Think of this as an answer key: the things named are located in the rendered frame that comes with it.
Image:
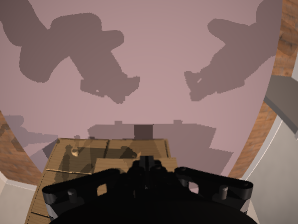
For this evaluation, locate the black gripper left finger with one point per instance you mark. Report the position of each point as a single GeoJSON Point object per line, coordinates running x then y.
{"type": "Point", "coordinates": [63, 196]}

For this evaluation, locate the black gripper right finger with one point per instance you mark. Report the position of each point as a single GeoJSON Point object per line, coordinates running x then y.
{"type": "Point", "coordinates": [225, 190]}

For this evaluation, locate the small brown chest of drawers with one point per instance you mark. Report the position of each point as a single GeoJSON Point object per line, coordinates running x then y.
{"type": "Point", "coordinates": [77, 175]}

